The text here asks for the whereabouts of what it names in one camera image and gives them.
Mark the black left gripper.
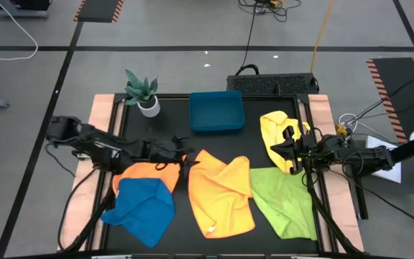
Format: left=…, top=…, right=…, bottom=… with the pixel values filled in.
left=140, top=135, right=201, bottom=181

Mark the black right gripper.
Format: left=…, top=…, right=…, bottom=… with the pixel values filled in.
left=270, top=125, right=316, bottom=176

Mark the yellow microfiber towel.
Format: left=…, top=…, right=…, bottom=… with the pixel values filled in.
left=259, top=110, right=311, bottom=174

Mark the orange microfiber towel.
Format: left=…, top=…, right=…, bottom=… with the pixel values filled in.
left=188, top=149, right=257, bottom=240
left=112, top=154, right=188, bottom=197

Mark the green microfiber towel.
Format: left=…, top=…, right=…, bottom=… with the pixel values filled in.
left=249, top=166, right=318, bottom=241

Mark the blue microfiber towel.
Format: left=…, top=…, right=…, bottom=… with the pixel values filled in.
left=100, top=177, right=177, bottom=248

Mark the blue plastic bin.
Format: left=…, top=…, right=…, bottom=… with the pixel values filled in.
left=188, top=90, right=246, bottom=132

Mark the green plant in white pot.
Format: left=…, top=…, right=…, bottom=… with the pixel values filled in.
left=124, top=68, right=161, bottom=118

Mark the black perforated computer case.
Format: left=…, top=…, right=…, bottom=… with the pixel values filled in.
left=226, top=73, right=320, bottom=96

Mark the light wooden board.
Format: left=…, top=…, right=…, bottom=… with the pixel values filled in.
left=56, top=94, right=124, bottom=252
left=300, top=94, right=365, bottom=253

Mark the white paper sheet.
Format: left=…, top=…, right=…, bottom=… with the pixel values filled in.
left=364, top=135, right=403, bottom=184

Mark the dark side stand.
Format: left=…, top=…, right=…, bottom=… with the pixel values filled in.
left=349, top=138, right=414, bottom=221

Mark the black hazard-striped floor mat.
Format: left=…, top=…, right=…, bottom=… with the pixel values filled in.
left=366, top=57, right=414, bottom=145
left=73, top=0, right=125, bottom=24

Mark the white coiled cable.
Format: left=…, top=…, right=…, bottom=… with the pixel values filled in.
left=338, top=113, right=373, bottom=136

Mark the black metal table frame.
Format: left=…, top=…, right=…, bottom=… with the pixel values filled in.
left=84, top=92, right=337, bottom=259

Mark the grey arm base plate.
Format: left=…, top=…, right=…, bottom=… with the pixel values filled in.
left=72, top=149, right=96, bottom=161

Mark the thin black cable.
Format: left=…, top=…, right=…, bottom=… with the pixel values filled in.
left=346, top=66, right=414, bottom=125
left=327, top=168, right=414, bottom=231
left=363, top=92, right=414, bottom=119

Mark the black floor cable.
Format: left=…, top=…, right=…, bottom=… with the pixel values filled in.
left=234, top=0, right=262, bottom=76

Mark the yellow floor cable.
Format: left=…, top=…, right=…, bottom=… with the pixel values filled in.
left=310, top=0, right=336, bottom=74

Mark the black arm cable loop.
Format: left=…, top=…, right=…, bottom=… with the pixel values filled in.
left=57, top=167, right=102, bottom=251

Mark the tangled black cable bundle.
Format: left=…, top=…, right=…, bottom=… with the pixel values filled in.
left=238, top=0, right=301, bottom=23

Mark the white floor cable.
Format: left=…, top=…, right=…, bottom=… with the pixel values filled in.
left=0, top=0, right=39, bottom=61

